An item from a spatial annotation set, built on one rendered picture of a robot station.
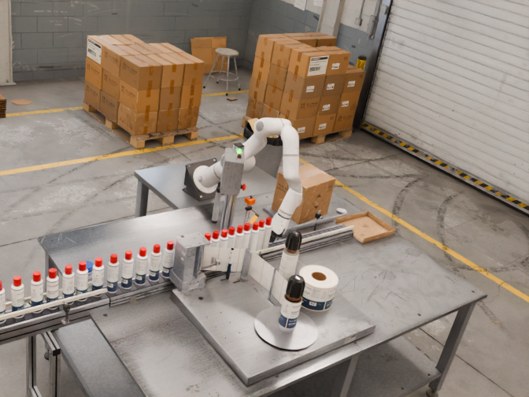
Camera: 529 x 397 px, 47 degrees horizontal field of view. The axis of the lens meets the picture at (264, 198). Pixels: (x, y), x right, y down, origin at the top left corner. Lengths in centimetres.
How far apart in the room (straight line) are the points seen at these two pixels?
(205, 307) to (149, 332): 30
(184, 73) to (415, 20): 285
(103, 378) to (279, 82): 446
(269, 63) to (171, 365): 499
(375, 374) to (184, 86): 395
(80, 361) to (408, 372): 196
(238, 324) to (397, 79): 544
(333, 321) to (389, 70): 527
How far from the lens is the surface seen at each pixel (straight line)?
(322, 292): 308
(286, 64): 703
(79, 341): 379
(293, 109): 700
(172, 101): 671
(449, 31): 749
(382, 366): 400
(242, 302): 309
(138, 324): 297
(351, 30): 854
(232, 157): 313
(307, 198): 383
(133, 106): 653
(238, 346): 284
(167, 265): 313
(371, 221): 420
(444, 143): 759
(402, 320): 336
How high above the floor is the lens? 275
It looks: 27 degrees down
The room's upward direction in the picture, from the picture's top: 11 degrees clockwise
